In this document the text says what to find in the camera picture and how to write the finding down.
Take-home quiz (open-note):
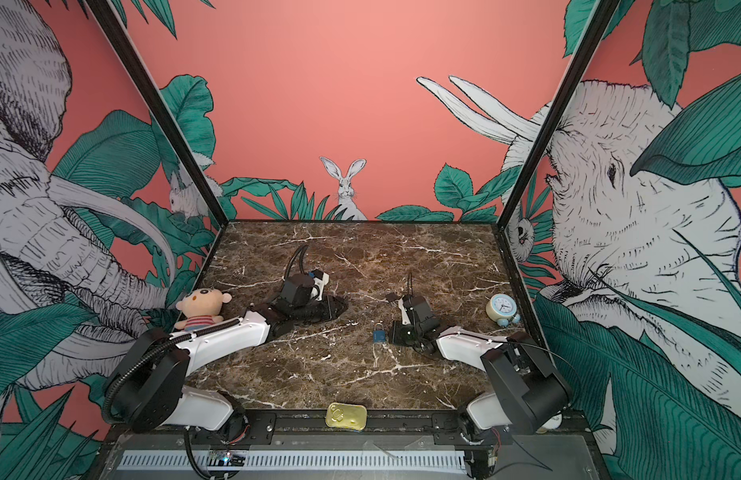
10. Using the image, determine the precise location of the blue padlock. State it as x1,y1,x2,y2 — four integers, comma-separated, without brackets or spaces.
372,324,387,344

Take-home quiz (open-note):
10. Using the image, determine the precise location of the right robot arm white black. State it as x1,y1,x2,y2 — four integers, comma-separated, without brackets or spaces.
386,293,573,444

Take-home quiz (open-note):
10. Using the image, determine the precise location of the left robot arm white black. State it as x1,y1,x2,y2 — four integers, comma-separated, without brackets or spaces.
102,270,348,444

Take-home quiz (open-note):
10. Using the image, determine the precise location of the small alarm clock teal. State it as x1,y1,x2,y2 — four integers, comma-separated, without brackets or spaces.
485,294,521,327

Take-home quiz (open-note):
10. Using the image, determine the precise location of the yellow tin can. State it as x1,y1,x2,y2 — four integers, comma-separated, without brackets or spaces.
326,402,368,431

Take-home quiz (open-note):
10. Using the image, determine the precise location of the plush doll toy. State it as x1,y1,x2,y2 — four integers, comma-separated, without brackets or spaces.
174,288,232,331

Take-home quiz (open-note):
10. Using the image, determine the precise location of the small circuit board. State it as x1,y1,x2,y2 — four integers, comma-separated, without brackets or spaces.
206,450,246,471

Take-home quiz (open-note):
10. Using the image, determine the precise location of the white vented strip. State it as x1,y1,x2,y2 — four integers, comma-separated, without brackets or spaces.
116,450,466,474

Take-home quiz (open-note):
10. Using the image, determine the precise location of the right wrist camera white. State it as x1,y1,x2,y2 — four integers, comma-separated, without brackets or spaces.
397,298,410,326

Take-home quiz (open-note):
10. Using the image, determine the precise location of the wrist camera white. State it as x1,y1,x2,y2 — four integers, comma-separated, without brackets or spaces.
397,298,410,326
308,269,330,301

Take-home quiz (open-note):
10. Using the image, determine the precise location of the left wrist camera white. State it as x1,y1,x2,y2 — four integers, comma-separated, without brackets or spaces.
308,269,330,301

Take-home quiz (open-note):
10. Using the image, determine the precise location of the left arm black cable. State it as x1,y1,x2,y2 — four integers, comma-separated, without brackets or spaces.
283,243,312,282

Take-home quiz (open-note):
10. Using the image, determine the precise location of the black mounting rail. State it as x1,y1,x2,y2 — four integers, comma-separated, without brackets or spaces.
105,407,593,448

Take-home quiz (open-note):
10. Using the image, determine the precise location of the left black frame post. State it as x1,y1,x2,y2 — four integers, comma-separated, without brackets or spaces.
86,0,228,229

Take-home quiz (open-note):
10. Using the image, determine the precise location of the black frame post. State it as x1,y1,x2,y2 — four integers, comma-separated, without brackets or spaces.
497,0,619,231
86,0,228,229

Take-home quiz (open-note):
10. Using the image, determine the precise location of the right black frame post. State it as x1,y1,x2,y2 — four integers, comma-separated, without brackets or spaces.
497,0,619,231

